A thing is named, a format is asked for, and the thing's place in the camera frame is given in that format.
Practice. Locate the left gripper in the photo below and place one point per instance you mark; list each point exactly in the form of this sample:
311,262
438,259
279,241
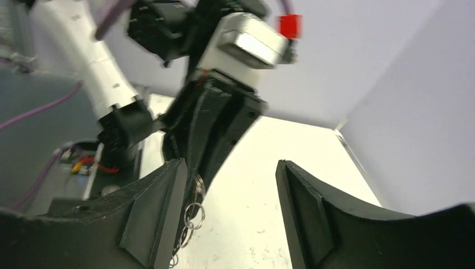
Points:
207,119

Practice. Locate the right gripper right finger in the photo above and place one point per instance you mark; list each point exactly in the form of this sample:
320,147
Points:
329,228

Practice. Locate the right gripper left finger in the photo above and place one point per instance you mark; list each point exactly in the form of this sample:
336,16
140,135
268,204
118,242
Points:
134,227

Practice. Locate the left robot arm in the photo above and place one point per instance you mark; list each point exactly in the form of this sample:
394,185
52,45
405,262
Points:
167,29

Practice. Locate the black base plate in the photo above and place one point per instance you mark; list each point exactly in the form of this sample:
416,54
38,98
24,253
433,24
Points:
100,182

